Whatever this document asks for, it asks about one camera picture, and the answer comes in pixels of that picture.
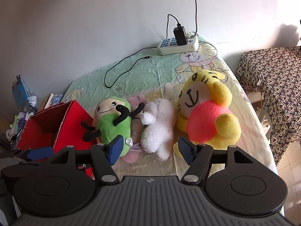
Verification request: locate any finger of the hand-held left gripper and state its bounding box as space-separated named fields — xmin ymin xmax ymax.
xmin=14 ymin=147 xmax=54 ymax=163

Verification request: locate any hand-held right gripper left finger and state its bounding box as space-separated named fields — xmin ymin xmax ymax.
xmin=47 ymin=135 xmax=124 ymax=185

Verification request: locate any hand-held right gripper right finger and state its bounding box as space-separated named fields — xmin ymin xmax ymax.
xmin=177 ymin=136 xmax=254 ymax=185

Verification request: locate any green plush toy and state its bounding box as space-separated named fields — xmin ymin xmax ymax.
xmin=81 ymin=98 xmax=145 ymax=158

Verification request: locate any pink plush toy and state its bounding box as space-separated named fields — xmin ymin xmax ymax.
xmin=122 ymin=94 xmax=147 ymax=164

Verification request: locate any yellow tiger plush toy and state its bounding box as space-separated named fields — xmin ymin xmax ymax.
xmin=173 ymin=69 xmax=242 ymax=159

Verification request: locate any white rabbit plush toy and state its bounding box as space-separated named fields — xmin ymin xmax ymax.
xmin=140 ymin=82 xmax=179 ymax=162

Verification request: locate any red cardboard box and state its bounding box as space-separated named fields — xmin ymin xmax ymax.
xmin=15 ymin=99 xmax=100 ymax=180

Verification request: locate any cartoon printed bed sheet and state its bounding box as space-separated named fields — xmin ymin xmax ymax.
xmin=62 ymin=35 xmax=278 ymax=177

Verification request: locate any white plastic stool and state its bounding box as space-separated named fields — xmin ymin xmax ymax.
xmin=247 ymin=91 xmax=274 ymax=144

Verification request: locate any white power strip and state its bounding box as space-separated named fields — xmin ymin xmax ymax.
xmin=157 ymin=35 xmax=200 ymax=56

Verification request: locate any brown floral patterned cloth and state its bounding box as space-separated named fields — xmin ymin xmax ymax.
xmin=236 ymin=46 xmax=301 ymax=166

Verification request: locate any black charger adapter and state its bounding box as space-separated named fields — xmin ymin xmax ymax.
xmin=173 ymin=24 xmax=188 ymax=46

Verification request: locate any black charging cable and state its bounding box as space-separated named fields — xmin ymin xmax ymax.
xmin=104 ymin=14 xmax=181 ymax=89

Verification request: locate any white power cable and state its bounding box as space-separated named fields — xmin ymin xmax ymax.
xmin=190 ymin=0 xmax=198 ymax=37

